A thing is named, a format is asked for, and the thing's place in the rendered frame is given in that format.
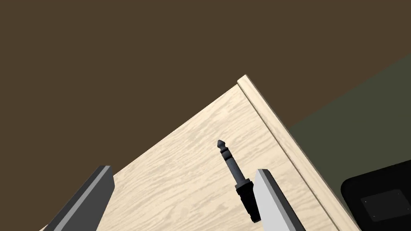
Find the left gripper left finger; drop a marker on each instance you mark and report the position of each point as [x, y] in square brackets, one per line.
[85, 202]

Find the pale wooden cupboard door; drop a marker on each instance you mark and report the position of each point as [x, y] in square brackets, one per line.
[192, 179]

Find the black flat appliance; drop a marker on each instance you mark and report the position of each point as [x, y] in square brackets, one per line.
[379, 197]

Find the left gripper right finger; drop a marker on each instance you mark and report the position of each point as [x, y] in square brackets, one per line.
[273, 205]

